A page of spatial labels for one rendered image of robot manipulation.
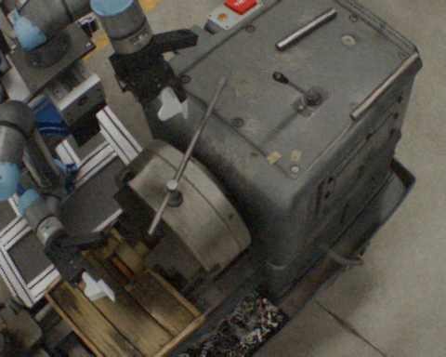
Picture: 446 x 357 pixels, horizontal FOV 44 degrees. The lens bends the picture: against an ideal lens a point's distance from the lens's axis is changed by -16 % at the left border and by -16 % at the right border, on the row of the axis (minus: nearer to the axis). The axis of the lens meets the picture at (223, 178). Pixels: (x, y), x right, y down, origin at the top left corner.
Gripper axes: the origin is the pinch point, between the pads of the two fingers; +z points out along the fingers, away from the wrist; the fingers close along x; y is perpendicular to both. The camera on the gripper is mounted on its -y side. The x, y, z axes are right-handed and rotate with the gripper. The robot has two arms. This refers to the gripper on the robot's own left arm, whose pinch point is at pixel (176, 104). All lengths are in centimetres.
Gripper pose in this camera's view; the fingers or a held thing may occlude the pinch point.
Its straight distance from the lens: 122.2
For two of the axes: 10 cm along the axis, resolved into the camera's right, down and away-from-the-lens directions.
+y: -7.1, 6.6, -2.4
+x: 6.6, 4.9, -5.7
